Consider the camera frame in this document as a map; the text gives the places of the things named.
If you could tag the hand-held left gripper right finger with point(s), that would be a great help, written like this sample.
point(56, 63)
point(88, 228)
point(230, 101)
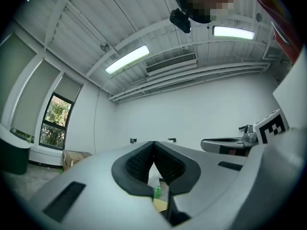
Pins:
point(206, 176)

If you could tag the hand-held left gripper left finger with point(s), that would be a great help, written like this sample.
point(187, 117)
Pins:
point(96, 188)

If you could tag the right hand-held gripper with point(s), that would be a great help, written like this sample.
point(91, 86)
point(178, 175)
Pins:
point(271, 128)

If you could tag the cardboard boxes near window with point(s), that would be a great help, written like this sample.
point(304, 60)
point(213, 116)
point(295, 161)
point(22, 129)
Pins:
point(76, 158)

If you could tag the black toilet paper holder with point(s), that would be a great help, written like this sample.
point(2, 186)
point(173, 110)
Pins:
point(172, 140)
point(133, 140)

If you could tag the white toilet with tank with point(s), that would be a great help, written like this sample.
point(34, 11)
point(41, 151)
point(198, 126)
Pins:
point(153, 174)

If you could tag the white ceiling pipes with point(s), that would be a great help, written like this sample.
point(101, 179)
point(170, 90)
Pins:
point(192, 77)

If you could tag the black framed window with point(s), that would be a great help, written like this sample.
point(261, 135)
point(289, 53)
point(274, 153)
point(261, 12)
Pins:
point(56, 123)

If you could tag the black oval bathtub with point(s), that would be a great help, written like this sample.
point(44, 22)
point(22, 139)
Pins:
point(14, 157)

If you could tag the white ceiling air conditioner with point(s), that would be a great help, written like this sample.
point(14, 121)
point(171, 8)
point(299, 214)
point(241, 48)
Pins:
point(171, 65)

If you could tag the grey roller blind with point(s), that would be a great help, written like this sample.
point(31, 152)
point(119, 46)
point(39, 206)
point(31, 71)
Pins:
point(68, 87)
point(36, 97)
point(14, 68)

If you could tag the long ceiling light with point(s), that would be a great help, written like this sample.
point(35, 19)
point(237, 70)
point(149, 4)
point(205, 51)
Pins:
point(127, 59)
point(233, 32)

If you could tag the round ceiling detector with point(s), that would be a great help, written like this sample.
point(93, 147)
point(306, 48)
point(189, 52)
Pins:
point(258, 17)

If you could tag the person's red shirt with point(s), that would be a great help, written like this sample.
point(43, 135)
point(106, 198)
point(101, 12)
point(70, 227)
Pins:
point(280, 25)

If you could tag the black head camera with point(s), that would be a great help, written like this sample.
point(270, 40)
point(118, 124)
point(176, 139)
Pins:
point(180, 20)

